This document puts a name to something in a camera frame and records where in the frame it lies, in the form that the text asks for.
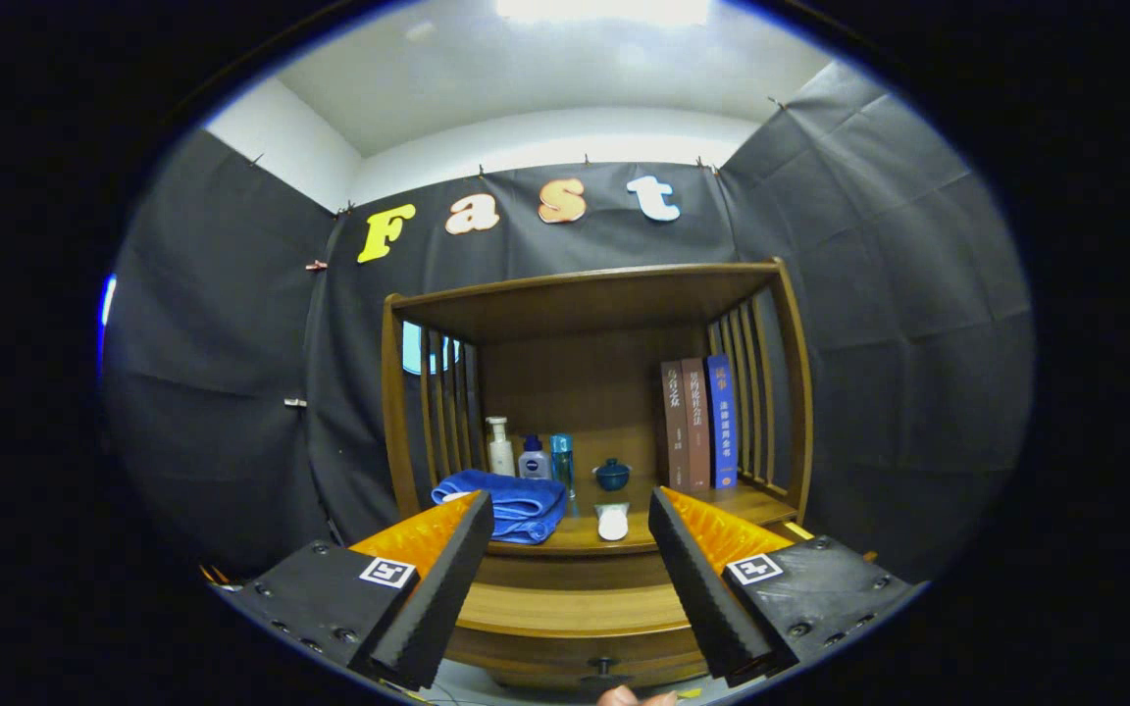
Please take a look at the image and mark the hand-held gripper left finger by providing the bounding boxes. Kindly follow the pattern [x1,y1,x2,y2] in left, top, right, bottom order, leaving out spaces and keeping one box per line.
[231,490,495,690]

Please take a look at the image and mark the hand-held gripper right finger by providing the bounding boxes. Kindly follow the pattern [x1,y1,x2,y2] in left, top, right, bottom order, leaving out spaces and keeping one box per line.
[648,486,919,687]

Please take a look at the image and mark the wooden drawer with black knob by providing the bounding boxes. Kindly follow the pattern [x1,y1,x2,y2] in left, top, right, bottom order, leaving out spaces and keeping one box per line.
[442,522,816,689]

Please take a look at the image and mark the wooden countertop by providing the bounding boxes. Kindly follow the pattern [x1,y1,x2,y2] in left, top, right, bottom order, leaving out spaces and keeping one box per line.
[428,476,801,558]

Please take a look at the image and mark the brown wooden cabinet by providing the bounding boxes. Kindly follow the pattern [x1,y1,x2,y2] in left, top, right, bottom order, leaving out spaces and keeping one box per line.
[381,258,814,687]

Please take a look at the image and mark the folded blue towel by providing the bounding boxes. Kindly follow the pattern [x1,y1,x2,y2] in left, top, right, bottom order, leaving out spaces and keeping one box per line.
[431,470,568,545]

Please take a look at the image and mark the white pump bottle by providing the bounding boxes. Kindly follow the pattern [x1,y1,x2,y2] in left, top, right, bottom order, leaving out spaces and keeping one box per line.
[487,417,517,479]

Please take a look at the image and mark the reddish brown book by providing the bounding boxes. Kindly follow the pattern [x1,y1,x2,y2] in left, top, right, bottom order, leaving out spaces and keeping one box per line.
[681,358,713,491]

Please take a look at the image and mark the dark brown book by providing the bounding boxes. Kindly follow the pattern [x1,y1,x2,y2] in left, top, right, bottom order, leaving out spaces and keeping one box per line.
[661,360,692,492]

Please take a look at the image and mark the clear teal bottle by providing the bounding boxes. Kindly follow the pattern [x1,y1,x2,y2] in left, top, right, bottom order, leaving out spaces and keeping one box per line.
[551,435,576,503]

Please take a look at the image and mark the blue book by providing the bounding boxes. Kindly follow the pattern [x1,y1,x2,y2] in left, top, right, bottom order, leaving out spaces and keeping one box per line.
[705,354,739,489]

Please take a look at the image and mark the black backdrop cloth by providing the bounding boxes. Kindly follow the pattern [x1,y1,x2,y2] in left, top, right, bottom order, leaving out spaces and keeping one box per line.
[102,59,1035,589]

